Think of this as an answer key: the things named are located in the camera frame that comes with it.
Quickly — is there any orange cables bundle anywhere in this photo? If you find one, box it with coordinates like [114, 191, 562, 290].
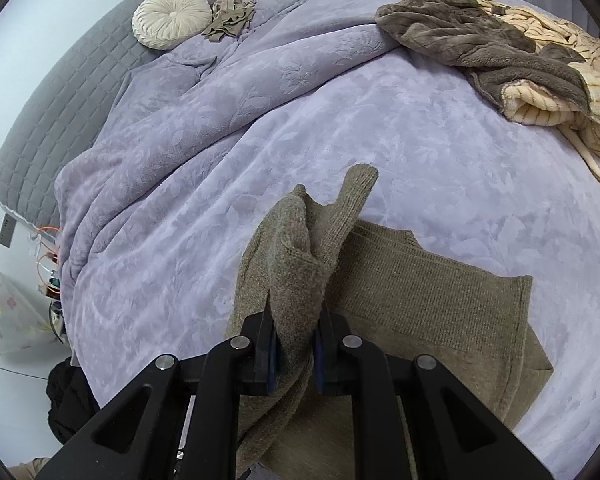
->
[29, 224, 64, 304]

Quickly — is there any brown fleece garment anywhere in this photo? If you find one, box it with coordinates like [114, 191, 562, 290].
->
[375, 0, 591, 114]

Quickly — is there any floral white bag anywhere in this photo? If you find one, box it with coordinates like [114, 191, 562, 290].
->
[0, 272, 66, 356]

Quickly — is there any lavender plush bed blanket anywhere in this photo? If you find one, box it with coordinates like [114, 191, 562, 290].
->
[55, 0, 600, 479]

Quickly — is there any cream striped fleece garment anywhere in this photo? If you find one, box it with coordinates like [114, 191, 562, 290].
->
[477, 0, 600, 182]

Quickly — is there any round white pleated cushion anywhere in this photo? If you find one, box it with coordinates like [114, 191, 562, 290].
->
[131, 0, 212, 51]

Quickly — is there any olive knit sweater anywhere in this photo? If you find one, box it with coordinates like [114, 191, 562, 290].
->
[227, 164, 553, 479]

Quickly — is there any grey quilted headboard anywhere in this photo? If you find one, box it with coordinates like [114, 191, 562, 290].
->
[0, 0, 215, 230]

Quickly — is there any black cloth on floor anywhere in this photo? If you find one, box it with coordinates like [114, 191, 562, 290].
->
[46, 358, 99, 444]

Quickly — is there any small beige crumpled cloth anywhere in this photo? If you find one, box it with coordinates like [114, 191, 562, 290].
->
[202, 0, 256, 42]

